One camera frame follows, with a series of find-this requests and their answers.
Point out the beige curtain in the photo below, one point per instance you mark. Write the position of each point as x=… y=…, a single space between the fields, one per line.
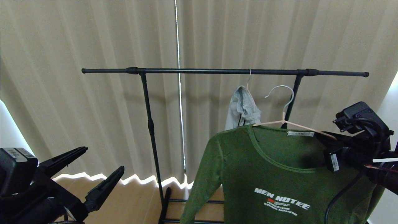
x=93 y=31

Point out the green garment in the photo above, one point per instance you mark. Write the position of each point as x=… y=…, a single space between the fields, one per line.
x=264 y=168

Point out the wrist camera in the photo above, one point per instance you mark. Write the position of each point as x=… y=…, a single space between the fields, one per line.
x=357 y=115
x=15 y=171

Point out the pink clothes hanger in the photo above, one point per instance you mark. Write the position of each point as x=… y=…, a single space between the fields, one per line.
x=249 y=76
x=298 y=125

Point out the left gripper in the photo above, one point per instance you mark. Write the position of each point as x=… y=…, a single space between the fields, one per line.
x=40 y=205

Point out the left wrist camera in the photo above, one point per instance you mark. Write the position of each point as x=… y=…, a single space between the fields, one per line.
x=15 y=171

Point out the black clothes rack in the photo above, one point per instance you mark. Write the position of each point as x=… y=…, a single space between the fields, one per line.
x=217 y=71

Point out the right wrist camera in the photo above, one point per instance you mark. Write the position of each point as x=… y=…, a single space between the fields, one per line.
x=357 y=115

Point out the pale grey shorts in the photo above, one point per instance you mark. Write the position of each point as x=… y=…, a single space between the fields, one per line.
x=242 y=105

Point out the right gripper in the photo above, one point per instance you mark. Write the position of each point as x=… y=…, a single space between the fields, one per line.
x=357 y=157

